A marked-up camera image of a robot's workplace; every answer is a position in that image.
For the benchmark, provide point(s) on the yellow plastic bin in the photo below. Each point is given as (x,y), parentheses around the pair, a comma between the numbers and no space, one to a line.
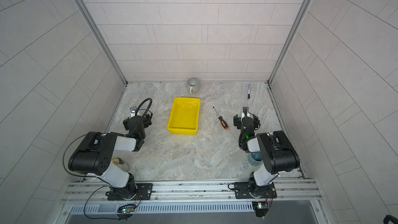
(184,118)

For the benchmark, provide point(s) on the black object at corner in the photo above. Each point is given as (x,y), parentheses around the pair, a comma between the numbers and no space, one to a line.
(389,219)

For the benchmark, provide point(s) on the orange black handled screwdriver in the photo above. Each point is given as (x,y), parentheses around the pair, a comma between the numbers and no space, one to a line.
(222,121)

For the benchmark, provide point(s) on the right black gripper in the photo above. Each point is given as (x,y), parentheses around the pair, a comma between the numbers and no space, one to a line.
(236,121)

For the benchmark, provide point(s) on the green white cup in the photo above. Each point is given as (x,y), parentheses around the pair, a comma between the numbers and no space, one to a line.
(121,164)

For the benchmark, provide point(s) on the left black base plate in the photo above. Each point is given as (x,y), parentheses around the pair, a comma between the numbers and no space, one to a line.
(131,192)

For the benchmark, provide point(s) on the right small circuit board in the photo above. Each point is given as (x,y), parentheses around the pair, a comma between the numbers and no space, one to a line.
(261,209)

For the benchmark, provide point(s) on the aluminium mounting rail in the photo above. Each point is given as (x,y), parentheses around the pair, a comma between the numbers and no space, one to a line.
(221,190)

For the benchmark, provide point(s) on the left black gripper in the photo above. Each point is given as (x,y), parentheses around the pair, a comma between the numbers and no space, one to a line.
(146,121)

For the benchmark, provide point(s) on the light blue cup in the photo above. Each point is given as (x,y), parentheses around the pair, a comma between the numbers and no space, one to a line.
(255,158)

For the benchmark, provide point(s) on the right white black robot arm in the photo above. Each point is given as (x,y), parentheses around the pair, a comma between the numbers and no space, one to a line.
(277,154)

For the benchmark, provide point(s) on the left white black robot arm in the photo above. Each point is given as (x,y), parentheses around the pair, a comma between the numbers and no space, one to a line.
(93,156)

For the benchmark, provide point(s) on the left green circuit board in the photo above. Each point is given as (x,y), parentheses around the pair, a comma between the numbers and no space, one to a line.
(126,209)

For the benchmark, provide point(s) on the white ribbed cup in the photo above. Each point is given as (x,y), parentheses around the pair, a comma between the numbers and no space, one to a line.
(193,85)

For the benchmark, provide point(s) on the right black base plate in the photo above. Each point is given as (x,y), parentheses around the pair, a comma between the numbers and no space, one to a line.
(249,190)

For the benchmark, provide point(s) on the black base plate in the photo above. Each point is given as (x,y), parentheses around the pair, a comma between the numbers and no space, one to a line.
(131,192)
(249,190)

